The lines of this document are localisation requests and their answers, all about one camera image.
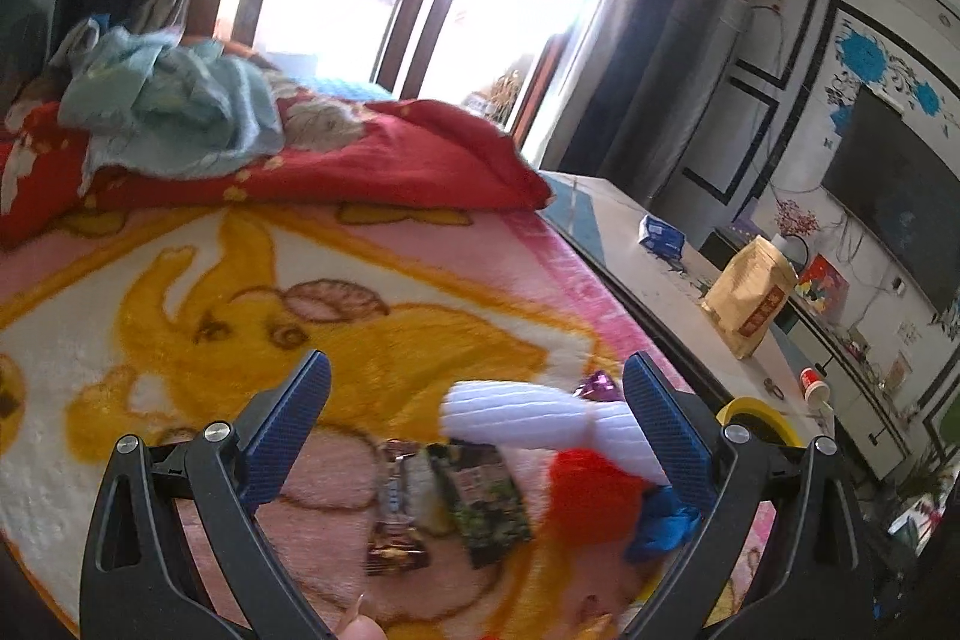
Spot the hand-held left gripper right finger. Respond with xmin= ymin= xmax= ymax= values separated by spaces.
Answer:
xmin=619 ymin=351 xmax=882 ymax=640

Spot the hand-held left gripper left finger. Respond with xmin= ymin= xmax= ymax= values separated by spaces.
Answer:
xmin=79 ymin=350 xmax=353 ymax=640

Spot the small purple wrapper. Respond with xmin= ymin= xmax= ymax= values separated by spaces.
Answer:
xmin=574 ymin=370 xmax=623 ymax=402

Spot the yellow trash bin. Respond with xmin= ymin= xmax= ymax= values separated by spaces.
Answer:
xmin=716 ymin=396 xmax=800 ymax=450

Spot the blue plastic bag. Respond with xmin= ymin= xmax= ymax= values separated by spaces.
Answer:
xmin=626 ymin=486 xmax=702 ymax=562

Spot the red plastic bag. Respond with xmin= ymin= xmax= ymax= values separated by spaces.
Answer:
xmin=547 ymin=449 xmax=661 ymax=555

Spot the purple yellow snack wrapper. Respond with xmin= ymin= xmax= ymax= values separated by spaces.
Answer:
xmin=366 ymin=439 xmax=430 ymax=576

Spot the green snack packet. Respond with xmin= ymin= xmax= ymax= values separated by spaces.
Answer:
xmin=427 ymin=441 xmax=535 ymax=570

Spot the person's left hand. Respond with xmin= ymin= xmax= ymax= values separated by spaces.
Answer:
xmin=334 ymin=599 xmax=387 ymax=640

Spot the red paper cup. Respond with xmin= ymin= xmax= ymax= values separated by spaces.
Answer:
xmin=799 ymin=366 xmax=833 ymax=408

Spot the pink yellow printed blanket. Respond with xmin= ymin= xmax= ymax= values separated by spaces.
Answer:
xmin=0 ymin=201 xmax=781 ymax=640

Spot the brown paper bag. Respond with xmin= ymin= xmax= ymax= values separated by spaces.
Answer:
xmin=701 ymin=235 xmax=800 ymax=360

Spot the white low table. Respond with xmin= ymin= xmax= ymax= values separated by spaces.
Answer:
xmin=540 ymin=167 xmax=833 ymax=438

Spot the white television cabinet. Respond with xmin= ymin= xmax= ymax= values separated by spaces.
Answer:
xmin=697 ymin=227 xmax=960 ymax=483

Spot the blue tissue pack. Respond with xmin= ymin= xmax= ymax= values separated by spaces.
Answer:
xmin=637 ymin=214 xmax=687 ymax=259

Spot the red printed box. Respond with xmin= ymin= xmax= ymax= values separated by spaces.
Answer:
xmin=795 ymin=254 xmax=852 ymax=315

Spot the vase with red flowers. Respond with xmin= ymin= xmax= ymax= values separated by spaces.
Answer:
xmin=772 ymin=201 xmax=822 ymax=270

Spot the green potted plant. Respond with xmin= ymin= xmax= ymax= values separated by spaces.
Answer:
xmin=892 ymin=452 xmax=946 ymax=521

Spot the red floral quilt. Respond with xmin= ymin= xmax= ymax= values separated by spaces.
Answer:
xmin=0 ymin=36 xmax=552 ymax=251

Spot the grey standing air conditioner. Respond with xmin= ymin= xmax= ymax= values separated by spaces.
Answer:
xmin=652 ymin=0 xmax=755 ymax=244

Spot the light blue printed cloth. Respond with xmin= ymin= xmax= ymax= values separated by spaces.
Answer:
xmin=49 ymin=17 xmax=286 ymax=176

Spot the dry potted plant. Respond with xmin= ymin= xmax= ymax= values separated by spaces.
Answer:
xmin=480 ymin=70 xmax=526 ymax=124

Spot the dark grey curtain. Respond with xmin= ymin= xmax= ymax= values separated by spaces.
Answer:
xmin=577 ymin=0 xmax=721 ymax=184

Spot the black wall television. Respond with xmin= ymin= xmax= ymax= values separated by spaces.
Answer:
xmin=821 ymin=85 xmax=960 ymax=326

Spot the brown wooden window frame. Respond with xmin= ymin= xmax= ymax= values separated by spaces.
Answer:
xmin=187 ymin=0 xmax=653 ymax=146

